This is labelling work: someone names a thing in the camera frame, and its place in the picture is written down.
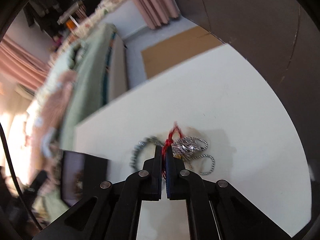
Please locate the pink curtain right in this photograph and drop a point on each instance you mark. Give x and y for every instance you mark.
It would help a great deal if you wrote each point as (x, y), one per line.
(157, 13)

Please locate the pink duck blanket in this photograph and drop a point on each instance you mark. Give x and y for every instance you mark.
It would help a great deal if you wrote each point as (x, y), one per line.
(48, 122)

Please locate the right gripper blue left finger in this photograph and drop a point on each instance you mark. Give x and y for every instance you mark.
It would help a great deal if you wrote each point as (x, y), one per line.
(110, 211)

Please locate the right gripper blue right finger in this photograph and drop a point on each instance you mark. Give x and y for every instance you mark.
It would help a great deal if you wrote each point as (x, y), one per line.
(217, 210)

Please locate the light green floral quilt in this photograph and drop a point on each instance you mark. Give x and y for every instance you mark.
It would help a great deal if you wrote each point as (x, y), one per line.
(66, 60)

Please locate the black jewelry box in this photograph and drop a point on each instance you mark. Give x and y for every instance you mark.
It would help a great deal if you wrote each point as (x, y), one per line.
(80, 173)

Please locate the green bed sheet mattress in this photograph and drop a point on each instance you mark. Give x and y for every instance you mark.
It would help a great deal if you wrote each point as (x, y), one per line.
(90, 93)

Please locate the pink curtain left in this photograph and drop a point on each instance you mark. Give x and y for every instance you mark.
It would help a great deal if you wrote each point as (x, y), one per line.
(21, 65)

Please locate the flattened cardboard sheet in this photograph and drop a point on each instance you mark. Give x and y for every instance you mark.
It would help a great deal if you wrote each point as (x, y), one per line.
(176, 49)

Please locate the pink curtain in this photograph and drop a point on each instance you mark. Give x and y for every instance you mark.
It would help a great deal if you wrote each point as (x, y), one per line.
(157, 13)
(21, 65)

